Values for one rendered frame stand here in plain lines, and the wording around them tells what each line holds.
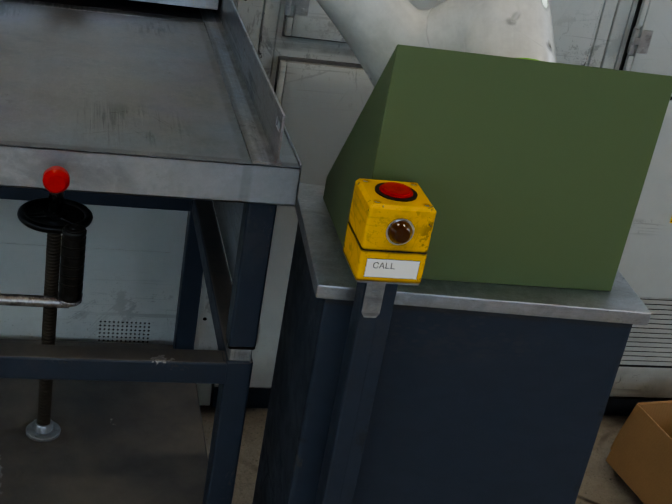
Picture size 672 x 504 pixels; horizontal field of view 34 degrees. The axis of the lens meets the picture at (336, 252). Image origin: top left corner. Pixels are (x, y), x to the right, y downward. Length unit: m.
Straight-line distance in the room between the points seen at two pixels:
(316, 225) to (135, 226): 0.75
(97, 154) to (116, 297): 0.89
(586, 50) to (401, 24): 0.72
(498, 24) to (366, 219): 0.42
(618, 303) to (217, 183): 0.55
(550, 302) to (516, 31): 0.37
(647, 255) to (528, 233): 1.10
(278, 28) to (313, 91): 0.14
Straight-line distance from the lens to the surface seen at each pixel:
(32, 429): 2.02
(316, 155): 2.15
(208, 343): 2.33
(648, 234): 2.48
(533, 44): 1.52
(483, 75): 1.32
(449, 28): 1.57
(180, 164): 1.40
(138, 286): 2.25
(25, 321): 2.29
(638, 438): 2.43
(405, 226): 1.22
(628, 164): 1.43
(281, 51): 2.09
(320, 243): 1.45
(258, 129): 1.53
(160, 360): 1.57
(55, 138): 1.43
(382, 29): 1.59
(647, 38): 2.29
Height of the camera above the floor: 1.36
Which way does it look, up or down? 25 degrees down
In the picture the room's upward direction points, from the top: 10 degrees clockwise
